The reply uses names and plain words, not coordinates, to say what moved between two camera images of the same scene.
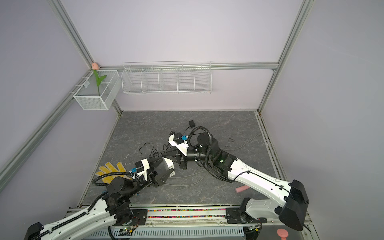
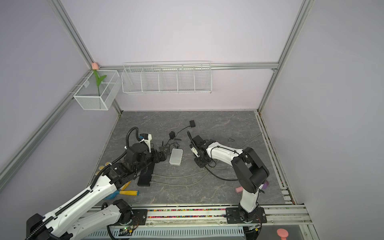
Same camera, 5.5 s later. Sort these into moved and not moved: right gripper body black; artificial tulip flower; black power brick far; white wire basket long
Moved: right gripper body black
Not moved: artificial tulip flower; black power brick far; white wire basket long
